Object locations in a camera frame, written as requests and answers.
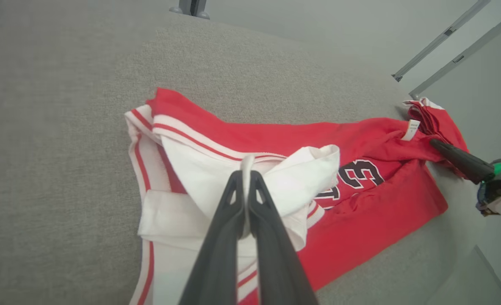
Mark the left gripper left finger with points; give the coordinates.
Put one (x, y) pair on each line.
(220, 254)

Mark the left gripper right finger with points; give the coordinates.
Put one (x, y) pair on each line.
(275, 262)

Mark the red jersey black print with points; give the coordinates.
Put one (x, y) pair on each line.
(360, 220)

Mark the grey metal rail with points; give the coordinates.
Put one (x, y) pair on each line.
(466, 55)
(441, 40)

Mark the grey partition post with feet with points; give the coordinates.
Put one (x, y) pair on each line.
(191, 7)

